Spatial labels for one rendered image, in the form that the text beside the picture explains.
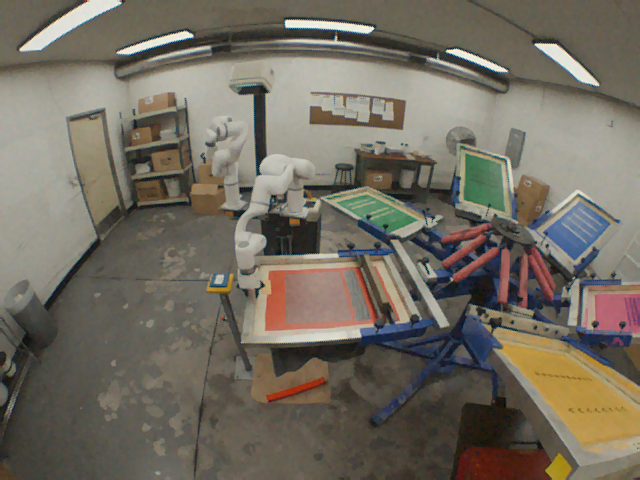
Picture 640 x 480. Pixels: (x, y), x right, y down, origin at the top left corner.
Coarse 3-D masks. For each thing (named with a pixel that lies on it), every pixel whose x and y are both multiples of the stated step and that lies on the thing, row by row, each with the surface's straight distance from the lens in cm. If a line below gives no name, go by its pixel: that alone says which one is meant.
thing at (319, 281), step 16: (272, 272) 137; (288, 272) 136; (304, 272) 136; (320, 272) 136; (336, 272) 137; (272, 288) 127; (288, 288) 127; (304, 288) 126; (320, 288) 127; (336, 288) 127; (384, 288) 132
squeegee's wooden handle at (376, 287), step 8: (368, 256) 134; (368, 264) 128; (368, 272) 127; (368, 280) 128; (376, 280) 120; (376, 288) 117; (376, 296) 117; (384, 296) 113; (384, 304) 110; (384, 312) 115
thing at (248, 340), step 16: (256, 256) 144; (272, 256) 142; (288, 256) 141; (304, 256) 141; (320, 256) 142; (336, 256) 142; (384, 256) 148; (400, 288) 129; (256, 336) 104; (272, 336) 104; (288, 336) 103; (304, 336) 103; (320, 336) 103; (336, 336) 103; (352, 336) 104
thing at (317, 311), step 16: (272, 304) 120; (288, 304) 119; (304, 304) 119; (320, 304) 119; (336, 304) 120; (368, 304) 122; (272, 320) 113; (288, 320) 113; (304, 320) 112; (320, 320) 113; (336, 320) 113; (352, 320) 114; (368, 320) 115; (384, 320) 117
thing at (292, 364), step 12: (276, 348) 118; (288, 348) 121; (300, 348) 120; (312, 348) 122; (324, 348) 123; (336, 348) 123; (348, 348) 127; (360, 348) 130; (276, 360) 129; (288, 360) 132; (300, 360) 130; (324, 360) 133; (336, 360) 133
